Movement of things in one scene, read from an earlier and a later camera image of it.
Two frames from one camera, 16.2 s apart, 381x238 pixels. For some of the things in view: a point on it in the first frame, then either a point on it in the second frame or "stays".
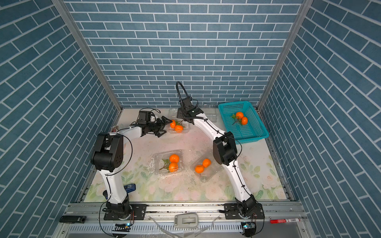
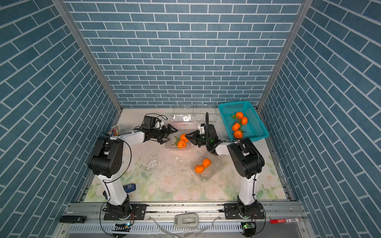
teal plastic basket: (239, 118) stays
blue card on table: (130, 188) stays
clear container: (168, 162) -> (178, 141)
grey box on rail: (186, 220) stays
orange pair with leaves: (239, 117) stays
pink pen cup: (114, 128) stays
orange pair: (178, 128) -> (238, 134)
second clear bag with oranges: (206, 167) stays
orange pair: (171, 164) -> (181, 142)
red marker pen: (275, 221) stays
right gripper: (180, 114) -> (195, 137)
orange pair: (200, 169) stays
